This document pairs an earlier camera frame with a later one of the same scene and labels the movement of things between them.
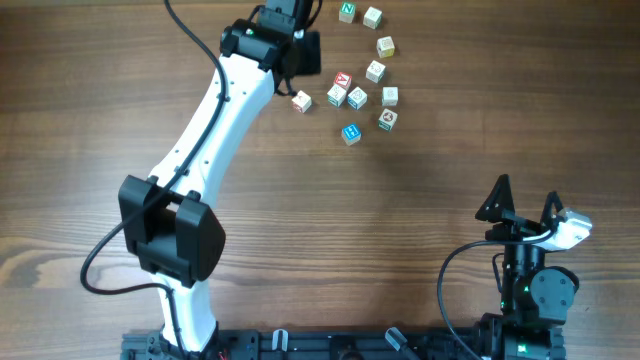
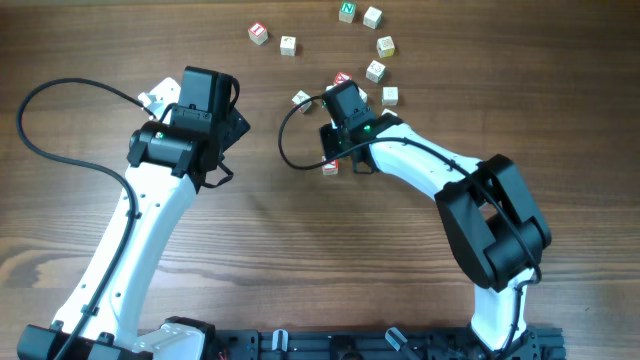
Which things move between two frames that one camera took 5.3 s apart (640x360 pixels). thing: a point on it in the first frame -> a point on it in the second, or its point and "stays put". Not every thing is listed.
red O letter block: (301, 102) stays put
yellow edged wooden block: (385, 47) stays put
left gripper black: (307, 53) -> (236, 126)
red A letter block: (343, 80) stays put
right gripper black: (514, 227) -> (327, 132)
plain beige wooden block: (390, 96) stays put
